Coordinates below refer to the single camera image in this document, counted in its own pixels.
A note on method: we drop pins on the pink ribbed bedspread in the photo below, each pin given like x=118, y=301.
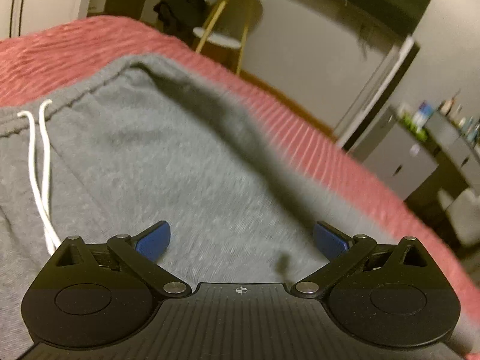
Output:
x=36, y=64

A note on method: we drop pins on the grey vanity desk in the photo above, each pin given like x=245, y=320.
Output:
x=456, y=147

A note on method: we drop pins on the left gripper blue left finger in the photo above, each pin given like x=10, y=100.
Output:
x=139, y=256

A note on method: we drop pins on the white tower air conditioner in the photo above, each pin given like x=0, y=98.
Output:
x=376, y=93

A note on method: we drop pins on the grey upholstered chair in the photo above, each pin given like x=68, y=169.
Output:
x=463, y=214

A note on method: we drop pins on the grey sweatpants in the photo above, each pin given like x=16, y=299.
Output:
x=144, y=141

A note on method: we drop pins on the blue white tissue box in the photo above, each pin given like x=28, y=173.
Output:
x=423, y=113

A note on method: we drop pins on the yellow-legged side table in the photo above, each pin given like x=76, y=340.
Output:
x=227, y=27

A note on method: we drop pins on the grey bedside cabinet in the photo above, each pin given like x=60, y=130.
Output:
x=394, y=155

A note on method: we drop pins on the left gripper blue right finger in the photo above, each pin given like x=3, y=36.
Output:
x=345, y=254

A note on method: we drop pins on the black bag on floor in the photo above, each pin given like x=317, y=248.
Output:
x=178, y=18

